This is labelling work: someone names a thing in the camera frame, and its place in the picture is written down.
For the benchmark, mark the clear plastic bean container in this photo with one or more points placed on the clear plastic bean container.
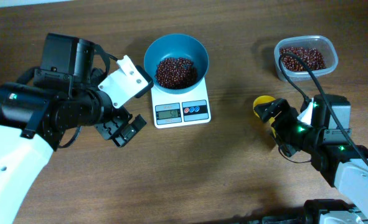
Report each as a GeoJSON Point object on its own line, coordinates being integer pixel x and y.
{"type": "Point", "coordinates": [323, 44]}

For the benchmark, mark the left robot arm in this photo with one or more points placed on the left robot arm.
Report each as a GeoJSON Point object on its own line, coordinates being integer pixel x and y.
{"type": "Point", "coordinates": [64, 92]}

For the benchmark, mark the teal plastic bowl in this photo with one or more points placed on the teal plastic bowl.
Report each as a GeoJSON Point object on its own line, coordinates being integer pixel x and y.
{"type": "Point", "coordinates": [176, 46]}

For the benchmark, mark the white digital kitchen scale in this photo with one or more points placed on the white digital kitchen scale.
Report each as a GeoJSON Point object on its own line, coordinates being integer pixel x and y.
{"type": "Point", "coordinates": [170, 111]}

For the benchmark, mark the red beans in container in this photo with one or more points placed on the red beans in container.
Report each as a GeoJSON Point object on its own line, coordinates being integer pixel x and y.
{"type": "Point", "coordinates": [310, 56]}

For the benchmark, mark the red beans in bowl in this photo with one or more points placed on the red beans in bowl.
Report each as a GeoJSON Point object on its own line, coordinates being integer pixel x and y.
{"type": "Point", "coordinates": [176, 73]}

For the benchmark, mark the yellow measuring scoop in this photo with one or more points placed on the yellow measuring scoop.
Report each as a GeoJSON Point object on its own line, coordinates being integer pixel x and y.
{"type": "Point", "coordinates": [262, 100]}

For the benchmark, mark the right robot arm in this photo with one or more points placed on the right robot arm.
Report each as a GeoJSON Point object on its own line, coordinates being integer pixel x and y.
{"type": "Point", "coordinates": [319, 130]}

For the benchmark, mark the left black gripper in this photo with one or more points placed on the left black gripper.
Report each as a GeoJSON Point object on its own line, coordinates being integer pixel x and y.
{"type": "Point", "coordinates": [114, 125]}

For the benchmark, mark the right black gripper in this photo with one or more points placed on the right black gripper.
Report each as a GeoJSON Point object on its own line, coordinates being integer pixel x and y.
{"type": "Point", "coordinates": [283, 116]}

